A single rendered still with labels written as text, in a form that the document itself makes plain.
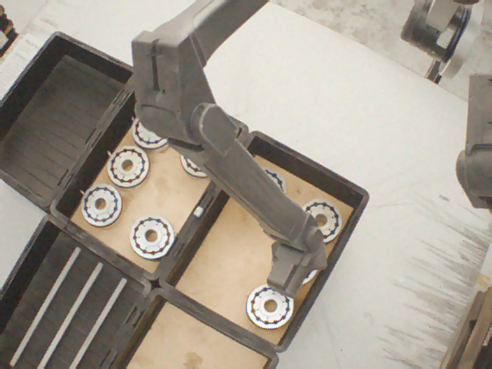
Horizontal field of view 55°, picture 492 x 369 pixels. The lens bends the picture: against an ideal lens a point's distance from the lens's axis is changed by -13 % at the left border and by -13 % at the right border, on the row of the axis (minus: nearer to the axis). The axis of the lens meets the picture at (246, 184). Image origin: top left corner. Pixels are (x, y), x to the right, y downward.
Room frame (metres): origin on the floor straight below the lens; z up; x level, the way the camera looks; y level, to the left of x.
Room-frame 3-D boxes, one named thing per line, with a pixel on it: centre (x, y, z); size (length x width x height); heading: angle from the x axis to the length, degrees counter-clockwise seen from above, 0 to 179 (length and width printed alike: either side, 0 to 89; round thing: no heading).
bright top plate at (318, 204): (0.30, -0.17, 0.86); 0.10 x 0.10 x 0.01
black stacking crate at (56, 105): (0.50, 0.49, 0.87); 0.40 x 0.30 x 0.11; 154
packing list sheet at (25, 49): (0.71, 0.73, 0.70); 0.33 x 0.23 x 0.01; 155
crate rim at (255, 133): (0.24, -0.05, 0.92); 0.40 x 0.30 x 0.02; 154
